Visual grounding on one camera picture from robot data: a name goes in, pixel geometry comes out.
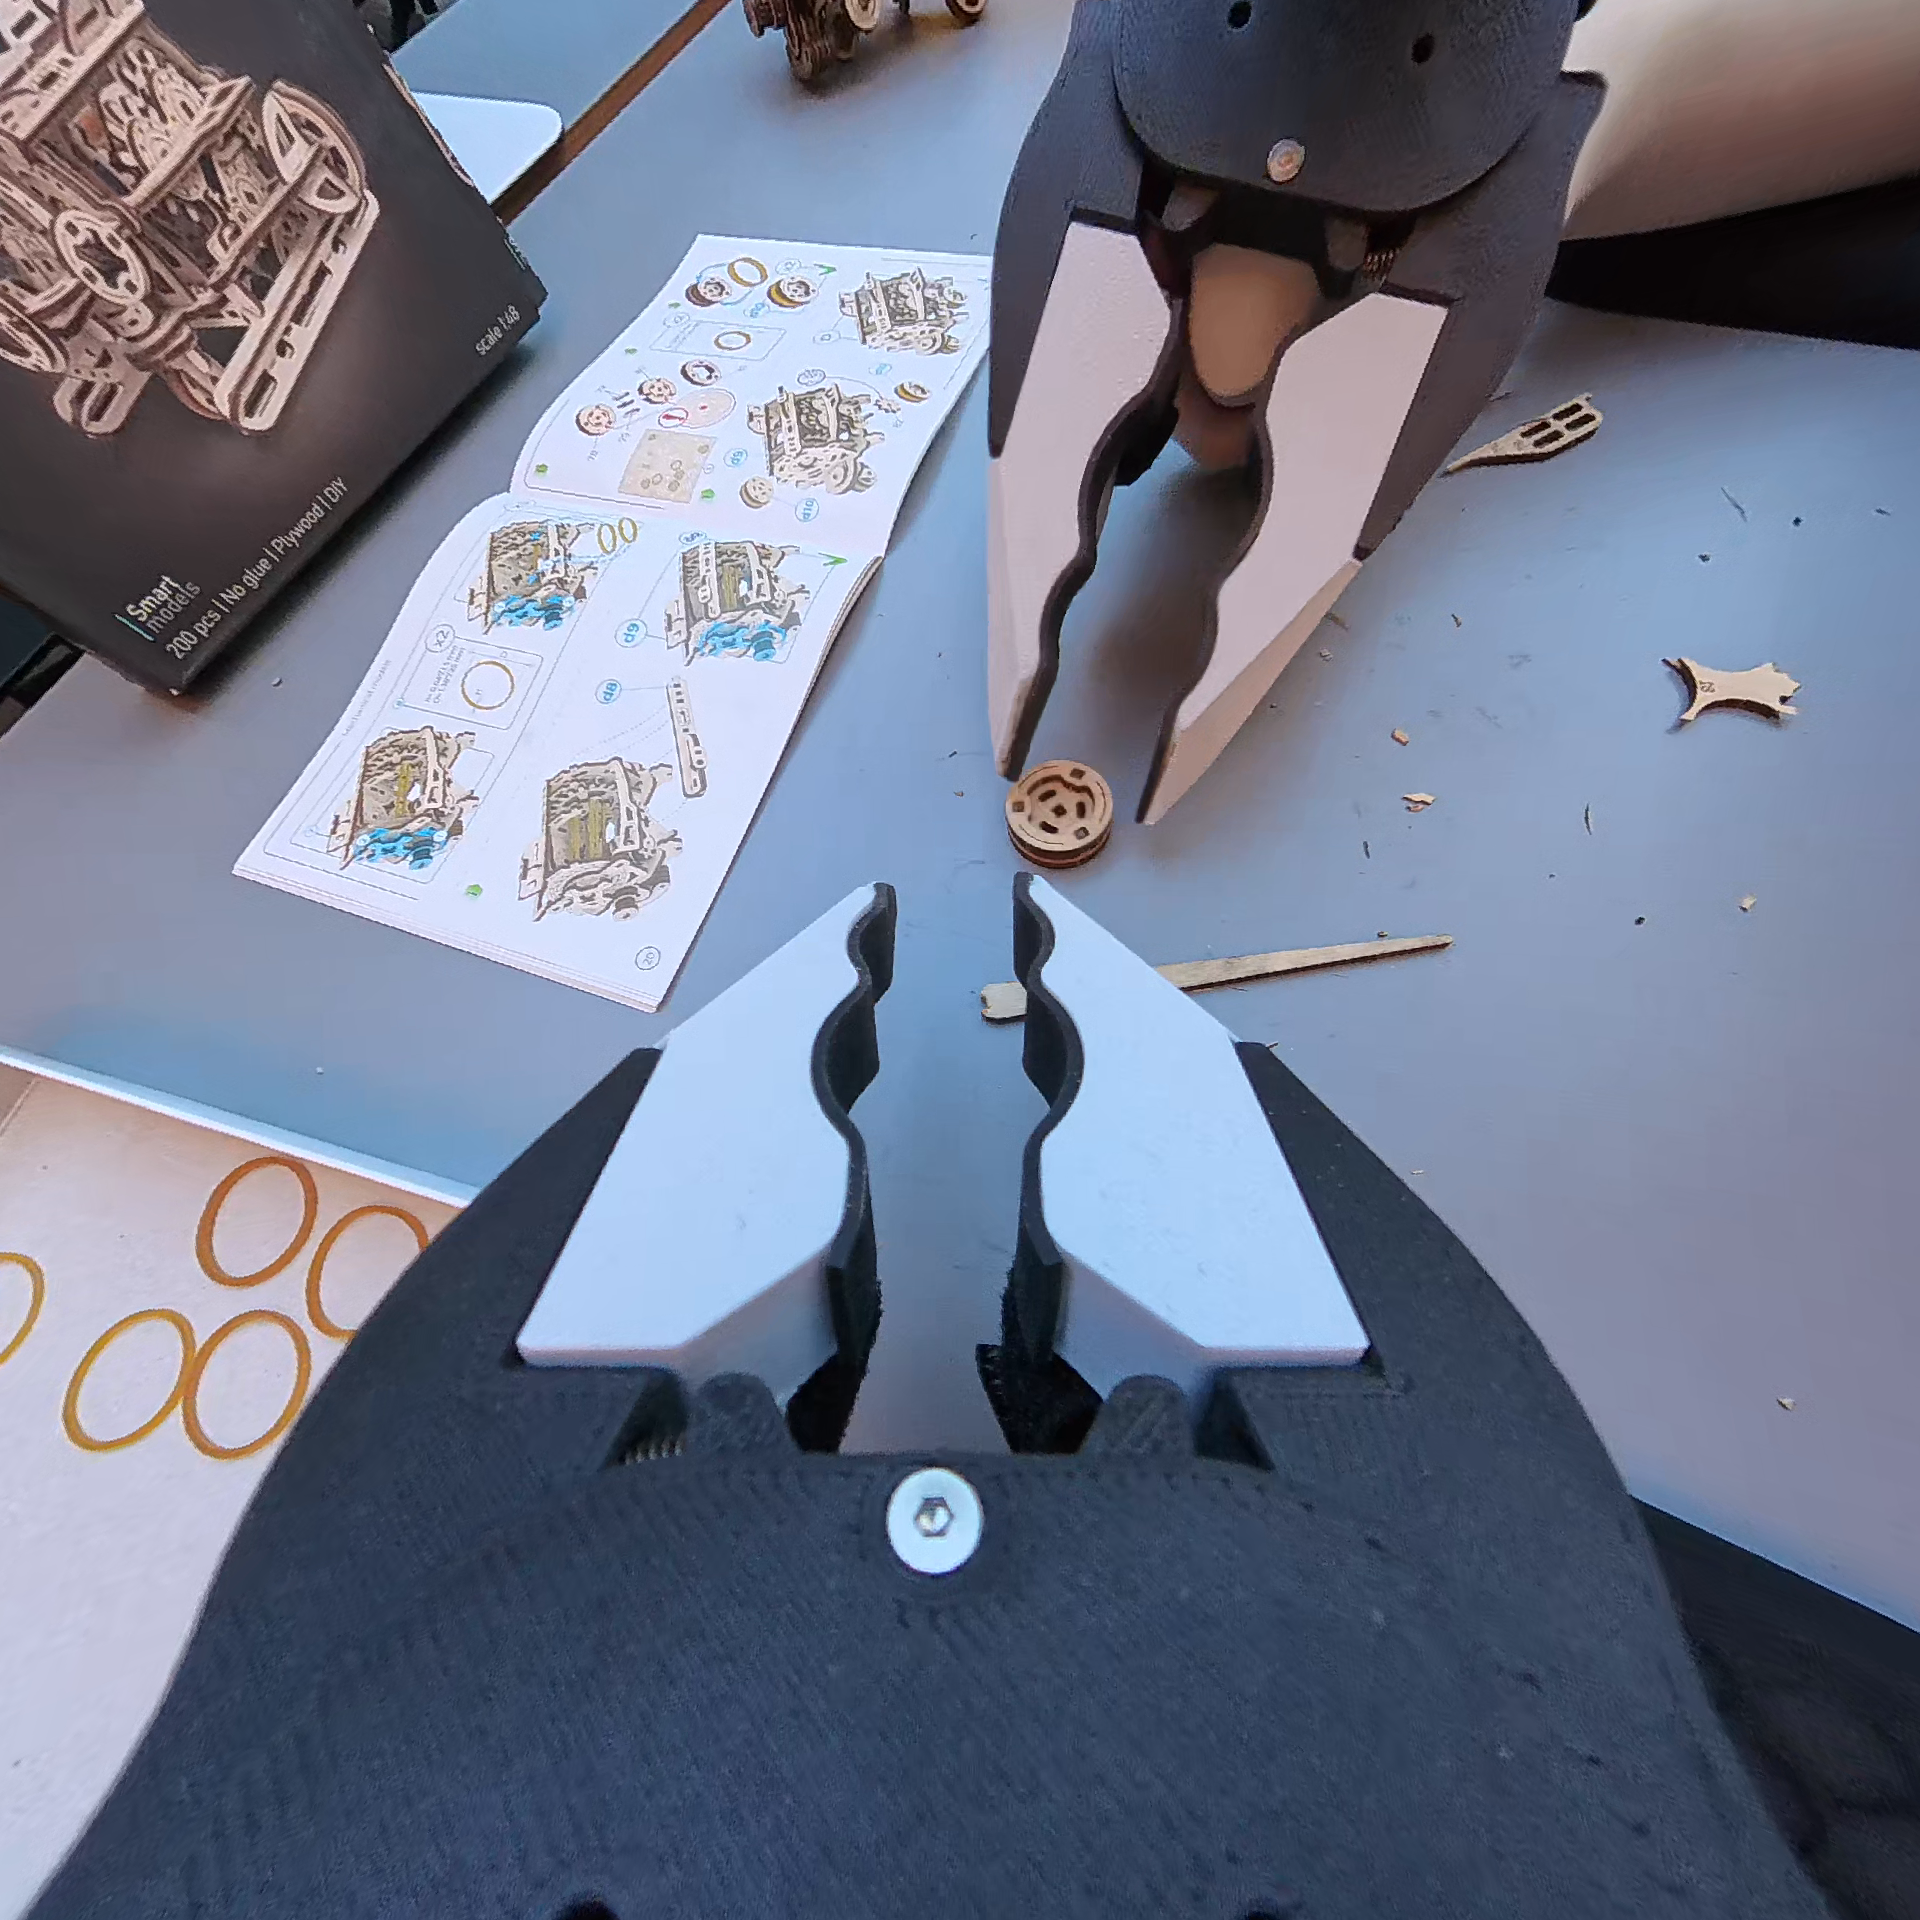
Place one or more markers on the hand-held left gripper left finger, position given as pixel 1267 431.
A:
pixel 705 1202

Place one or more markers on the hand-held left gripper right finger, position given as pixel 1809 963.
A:
pixel 1185 1202

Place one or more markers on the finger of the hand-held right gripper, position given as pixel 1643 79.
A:
pixel 1321 525
pixel 1050 494

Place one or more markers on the small wooden wheel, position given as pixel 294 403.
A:
pixel 1061 814

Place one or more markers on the white cardboard box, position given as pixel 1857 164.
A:
pixel 90 1575

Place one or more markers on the person's right hand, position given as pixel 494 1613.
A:
pixel 1234 347

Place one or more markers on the slotted wooden scrap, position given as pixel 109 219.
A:
pixel 1530 432

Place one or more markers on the thin wooden stick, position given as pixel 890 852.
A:
pixel 1306 960

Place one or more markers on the star-shaped wooden scrap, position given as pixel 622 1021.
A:
pixel 1733 687

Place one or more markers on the wooden model car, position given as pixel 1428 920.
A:
pixel 855 30

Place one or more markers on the white instruction booklet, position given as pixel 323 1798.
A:
pixel 601 675

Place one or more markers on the group of tan rubber bands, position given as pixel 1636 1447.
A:
pixel 189 1384

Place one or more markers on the black model kit box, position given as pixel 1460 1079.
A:
pixel 226 494

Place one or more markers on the white flat base plate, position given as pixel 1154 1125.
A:
pixel 481 139

